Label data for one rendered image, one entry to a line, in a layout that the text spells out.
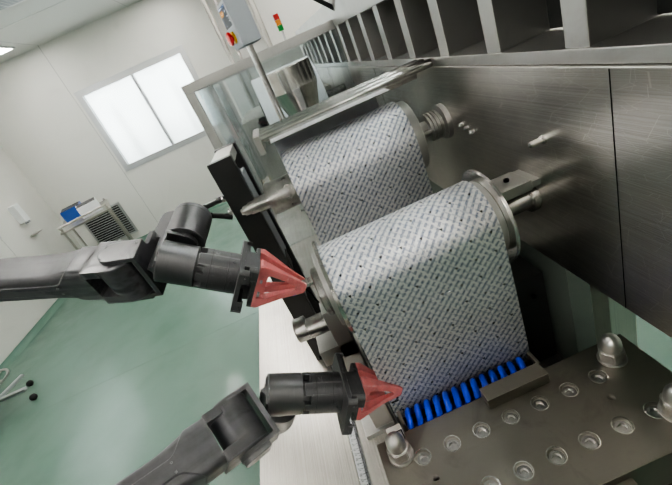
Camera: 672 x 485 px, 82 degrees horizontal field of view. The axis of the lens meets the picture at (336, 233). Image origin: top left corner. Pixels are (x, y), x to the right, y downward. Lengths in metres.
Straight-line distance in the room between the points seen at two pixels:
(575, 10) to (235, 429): 0.59
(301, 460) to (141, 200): 5.90
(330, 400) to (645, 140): 0.47
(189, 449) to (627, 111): 0.58
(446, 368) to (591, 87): 0.42
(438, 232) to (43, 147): 6.45
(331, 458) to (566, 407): 0.43
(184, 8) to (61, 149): 2.56
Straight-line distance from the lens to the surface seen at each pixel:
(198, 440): 0.56
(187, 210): 0.61
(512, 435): 0.63
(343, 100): 0.75
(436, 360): 0.63
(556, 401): 0.65
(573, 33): 0.49
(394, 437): 0.60
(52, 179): 6.84
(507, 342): 0.67
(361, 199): 0.72
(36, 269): 0.67
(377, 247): 0.52
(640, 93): 0.45
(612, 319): 1.01
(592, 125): 0.50
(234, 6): 1.01
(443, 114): 0.79
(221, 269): 0.54
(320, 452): 0.86
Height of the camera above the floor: 1.56
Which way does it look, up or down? 25 degrees down
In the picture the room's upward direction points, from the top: 24 degrees counter-clockwise
